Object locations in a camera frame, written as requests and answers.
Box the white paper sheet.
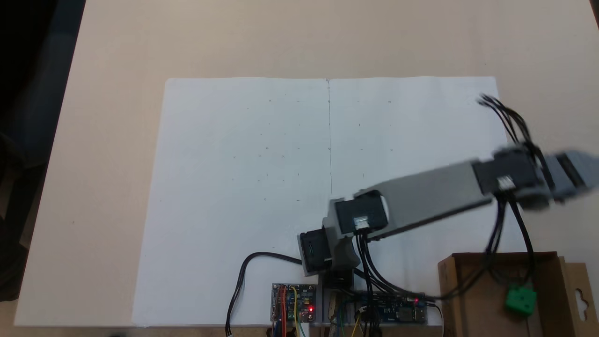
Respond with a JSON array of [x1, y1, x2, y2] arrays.
[[327, 76, 530, 327], [132, 77, 333, 328]]

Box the long blue circuit board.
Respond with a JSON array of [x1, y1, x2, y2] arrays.
[[353, 291, 429, 325]]

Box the long black motor cable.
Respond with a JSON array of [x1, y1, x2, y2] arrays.
[[421, 194, 536, 301]]

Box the small circuit board with wires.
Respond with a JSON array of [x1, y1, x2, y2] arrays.
[[270, 283, 317, 324]]

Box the red jumper wire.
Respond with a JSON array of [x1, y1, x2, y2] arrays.
[[276, 285, 287, 337]]

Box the yellow jumper wire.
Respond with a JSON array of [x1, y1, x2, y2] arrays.
[[289, 286, 301, 337]]

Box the black power cable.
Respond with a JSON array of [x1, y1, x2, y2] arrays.
[[226, 252, 304, 337]]

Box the black base motor cable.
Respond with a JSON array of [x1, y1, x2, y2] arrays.
[[353, 232, 424, 337]]

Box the black motor cable loop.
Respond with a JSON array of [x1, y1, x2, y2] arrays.
[[476, 93, 544, 157]]

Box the brown cardboard box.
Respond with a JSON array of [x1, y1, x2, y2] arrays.
[[437, 251, 593, 337]]

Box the green dice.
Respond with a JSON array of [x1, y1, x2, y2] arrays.
[[504, 285, 538, 317]]

